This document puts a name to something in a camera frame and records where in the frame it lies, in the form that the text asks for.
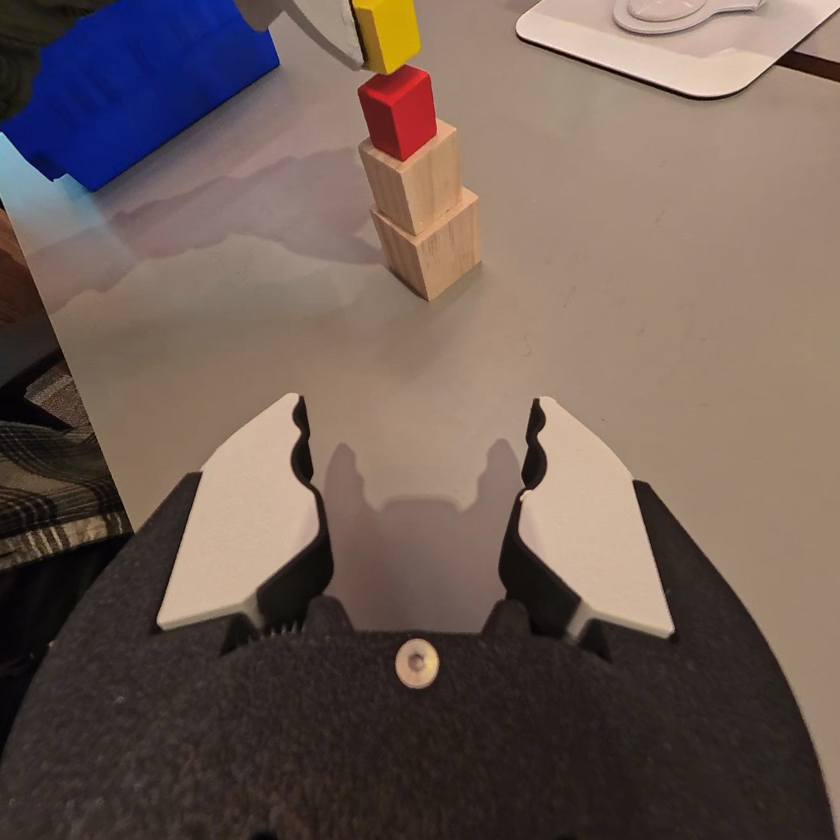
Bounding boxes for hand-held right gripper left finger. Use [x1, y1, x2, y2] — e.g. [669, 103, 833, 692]
[156, 392, 334, 636]

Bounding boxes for large natural wooden cube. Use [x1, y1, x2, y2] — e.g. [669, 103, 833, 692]
[369, 187, 483, 301]

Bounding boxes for white stand with wooden board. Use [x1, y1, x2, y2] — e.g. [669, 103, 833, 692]
[515, 0, 840, 101]

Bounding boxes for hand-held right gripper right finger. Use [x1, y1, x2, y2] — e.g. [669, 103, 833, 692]
[497, 395, 676, 642]

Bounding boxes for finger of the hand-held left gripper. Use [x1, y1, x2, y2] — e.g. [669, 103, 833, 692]
[287, 0, 366, 72]

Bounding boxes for person's dark trousers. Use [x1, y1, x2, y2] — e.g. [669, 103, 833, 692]
[0, 538, 132, 729]

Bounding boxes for red wooden cube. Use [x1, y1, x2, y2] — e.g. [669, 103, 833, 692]
[357, 64, 437, 161]

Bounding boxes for person's plaid shirt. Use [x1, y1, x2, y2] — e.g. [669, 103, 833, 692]
[0, 420, 133, 572]

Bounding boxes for blue plastic bin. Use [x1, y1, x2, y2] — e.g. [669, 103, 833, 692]
[0, 0, 281, 193]

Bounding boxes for small natural wooden cube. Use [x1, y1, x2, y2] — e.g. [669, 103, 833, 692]
[358, 118, 460, 237]

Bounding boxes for yellow wooden cube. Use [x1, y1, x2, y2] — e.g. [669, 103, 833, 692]
[352, 0, 422, 75]

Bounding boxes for black table bracket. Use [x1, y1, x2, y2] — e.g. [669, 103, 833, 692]
[0, 322, 67, 395]

